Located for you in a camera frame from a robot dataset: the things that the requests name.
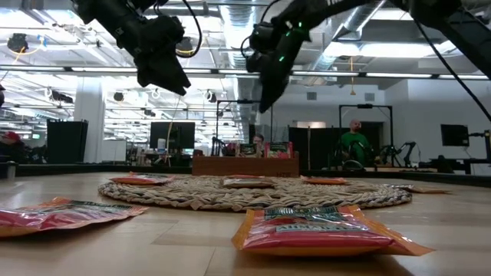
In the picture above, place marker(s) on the black metal stand frame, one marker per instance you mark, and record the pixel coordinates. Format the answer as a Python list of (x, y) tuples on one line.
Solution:
[(364, 106)]

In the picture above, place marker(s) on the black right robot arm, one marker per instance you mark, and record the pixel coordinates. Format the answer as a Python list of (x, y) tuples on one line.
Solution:
[(452, 23)]

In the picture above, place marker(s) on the black background robot arm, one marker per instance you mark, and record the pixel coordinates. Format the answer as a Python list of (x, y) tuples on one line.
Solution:
[(218, 145), (399, 151)]

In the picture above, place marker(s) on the black partition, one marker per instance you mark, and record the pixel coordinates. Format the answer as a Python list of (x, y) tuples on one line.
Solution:
[(318, 147)]

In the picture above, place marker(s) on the round woven placemat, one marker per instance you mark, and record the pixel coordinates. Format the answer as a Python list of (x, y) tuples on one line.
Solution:
[(215, 193)]

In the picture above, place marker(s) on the grey cup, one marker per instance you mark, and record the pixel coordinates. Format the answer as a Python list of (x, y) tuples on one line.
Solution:
[(10, 169)]

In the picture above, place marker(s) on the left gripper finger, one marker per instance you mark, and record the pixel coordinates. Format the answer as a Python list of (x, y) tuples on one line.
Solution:
[(161, 76)]

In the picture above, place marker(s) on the white column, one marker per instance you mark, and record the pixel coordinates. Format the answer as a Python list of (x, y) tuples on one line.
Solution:
[(90, 130)]

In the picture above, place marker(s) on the wooden compartment tea box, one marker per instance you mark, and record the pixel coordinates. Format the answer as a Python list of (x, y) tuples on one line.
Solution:
[(245, 167)]

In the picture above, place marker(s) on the silver ceiling duct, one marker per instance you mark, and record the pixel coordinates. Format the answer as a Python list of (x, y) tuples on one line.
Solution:
[(239, 23)]

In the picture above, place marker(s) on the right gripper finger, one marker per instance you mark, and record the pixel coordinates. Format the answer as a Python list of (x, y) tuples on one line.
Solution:
[(272, 92)]

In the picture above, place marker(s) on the black ceiling camera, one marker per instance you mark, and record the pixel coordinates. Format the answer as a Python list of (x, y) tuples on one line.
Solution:
[(17, 42), (187, 48)]

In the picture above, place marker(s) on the black computer monitor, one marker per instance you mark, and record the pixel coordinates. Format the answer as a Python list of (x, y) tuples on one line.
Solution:
[(454, 135), (172, 135)]

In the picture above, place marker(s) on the black cabinet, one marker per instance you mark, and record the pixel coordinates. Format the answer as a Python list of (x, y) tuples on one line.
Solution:
[(67, 142)]

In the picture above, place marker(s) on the person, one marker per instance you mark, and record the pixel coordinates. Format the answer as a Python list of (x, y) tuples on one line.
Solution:
[(354, 142), (11, 147), (230, 149), (259, 140)]

